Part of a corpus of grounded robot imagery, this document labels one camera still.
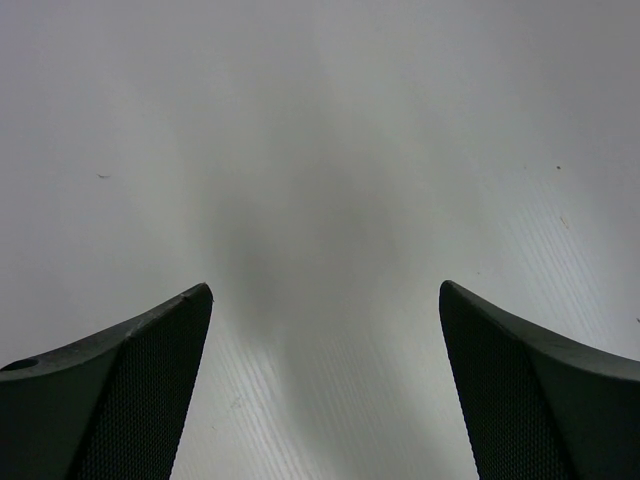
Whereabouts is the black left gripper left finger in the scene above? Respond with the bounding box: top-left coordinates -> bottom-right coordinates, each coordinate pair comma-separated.
1,283 -> 213,479

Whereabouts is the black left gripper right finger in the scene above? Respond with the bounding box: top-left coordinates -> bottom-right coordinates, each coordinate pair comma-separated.
439,281 -> 639,479

